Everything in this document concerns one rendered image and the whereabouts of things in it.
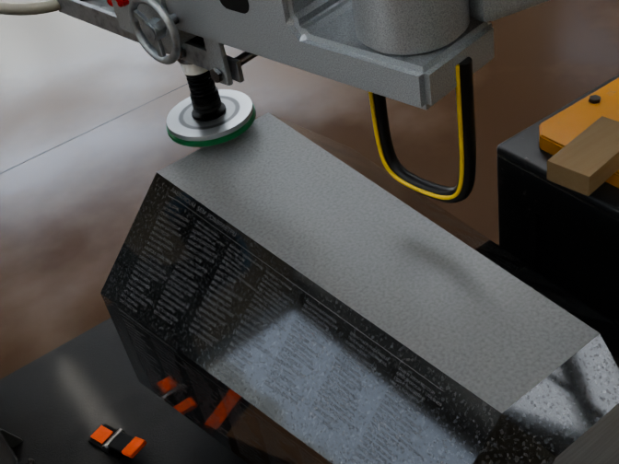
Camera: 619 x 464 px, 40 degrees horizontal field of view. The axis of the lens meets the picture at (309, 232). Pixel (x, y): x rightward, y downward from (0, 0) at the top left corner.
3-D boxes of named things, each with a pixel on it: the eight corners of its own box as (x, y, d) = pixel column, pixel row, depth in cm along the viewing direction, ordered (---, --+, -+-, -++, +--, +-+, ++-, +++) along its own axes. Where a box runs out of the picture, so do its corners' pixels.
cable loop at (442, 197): (482, 210, 159) (475, 58, 139) (471, 220, 157) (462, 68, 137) (386, 172, 173) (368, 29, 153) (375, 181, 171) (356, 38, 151)
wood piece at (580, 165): (600, 134, 188) (601, 115, 185) (642, 149, 181) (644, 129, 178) (546, 180, 178) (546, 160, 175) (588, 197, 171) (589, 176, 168)
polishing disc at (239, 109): (221, 85, 218) (220, 80, 217) (271, 111, 204) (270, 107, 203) (151, 121, 210) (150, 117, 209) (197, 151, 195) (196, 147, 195)
